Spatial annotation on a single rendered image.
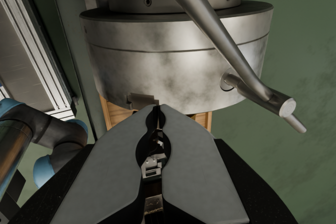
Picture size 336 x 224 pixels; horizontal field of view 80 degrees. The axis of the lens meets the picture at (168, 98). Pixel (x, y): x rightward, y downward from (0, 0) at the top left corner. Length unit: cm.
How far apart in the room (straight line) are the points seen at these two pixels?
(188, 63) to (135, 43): 7
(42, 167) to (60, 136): 9
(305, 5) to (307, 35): 27
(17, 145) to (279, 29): 189
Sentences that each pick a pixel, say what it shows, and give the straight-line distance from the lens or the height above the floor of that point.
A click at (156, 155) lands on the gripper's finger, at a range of 47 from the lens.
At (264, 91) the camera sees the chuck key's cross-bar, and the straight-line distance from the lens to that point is 21.
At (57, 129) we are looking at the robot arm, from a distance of 57.
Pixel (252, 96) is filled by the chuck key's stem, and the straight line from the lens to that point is 24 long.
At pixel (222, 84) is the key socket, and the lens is 28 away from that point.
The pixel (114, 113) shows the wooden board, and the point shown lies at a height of 88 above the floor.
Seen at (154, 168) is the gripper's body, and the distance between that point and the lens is 51.
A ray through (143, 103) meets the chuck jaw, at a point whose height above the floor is 120.
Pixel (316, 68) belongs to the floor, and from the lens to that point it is 249.
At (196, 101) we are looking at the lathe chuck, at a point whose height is 124.
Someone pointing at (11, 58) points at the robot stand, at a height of 21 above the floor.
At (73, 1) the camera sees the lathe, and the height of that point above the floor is 54.
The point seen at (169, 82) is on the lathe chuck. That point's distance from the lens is 25.
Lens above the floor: 145
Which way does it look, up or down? 58 degrees down
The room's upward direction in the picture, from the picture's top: 151 degrees clockwise
